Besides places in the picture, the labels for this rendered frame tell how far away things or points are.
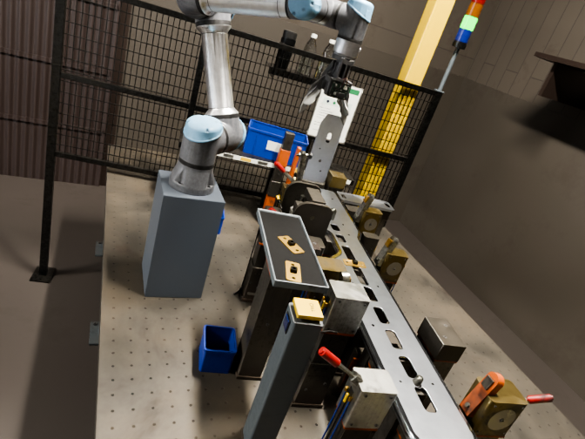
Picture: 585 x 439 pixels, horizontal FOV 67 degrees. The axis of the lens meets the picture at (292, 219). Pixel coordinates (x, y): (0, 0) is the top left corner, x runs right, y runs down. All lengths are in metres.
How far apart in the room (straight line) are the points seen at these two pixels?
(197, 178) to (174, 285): 0.40
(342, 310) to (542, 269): 2.79
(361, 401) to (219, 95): 1.03
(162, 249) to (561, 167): 3.06
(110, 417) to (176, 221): 0.59
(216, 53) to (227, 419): 1.11
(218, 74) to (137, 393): 0.99
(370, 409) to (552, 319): 2.85
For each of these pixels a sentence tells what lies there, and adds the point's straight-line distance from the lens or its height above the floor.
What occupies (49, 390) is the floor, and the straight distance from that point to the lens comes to 2.29.
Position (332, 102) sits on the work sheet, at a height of 1.35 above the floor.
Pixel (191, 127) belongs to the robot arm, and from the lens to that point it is 1.43.
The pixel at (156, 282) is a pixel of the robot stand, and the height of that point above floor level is 0.76.
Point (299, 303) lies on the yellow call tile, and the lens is 1.00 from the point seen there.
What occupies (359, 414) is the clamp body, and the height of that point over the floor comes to 0.99.
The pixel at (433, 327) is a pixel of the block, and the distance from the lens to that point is 1.40.
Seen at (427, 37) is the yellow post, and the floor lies 1.78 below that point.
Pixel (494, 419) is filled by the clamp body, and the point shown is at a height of 1.00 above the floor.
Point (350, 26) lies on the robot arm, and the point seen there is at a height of 1.72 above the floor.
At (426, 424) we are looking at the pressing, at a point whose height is 1.00.
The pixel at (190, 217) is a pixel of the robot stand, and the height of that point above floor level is 1.03.
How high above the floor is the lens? 1.73
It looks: 25 degrees down
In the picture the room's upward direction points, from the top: 19 degrees clockwise
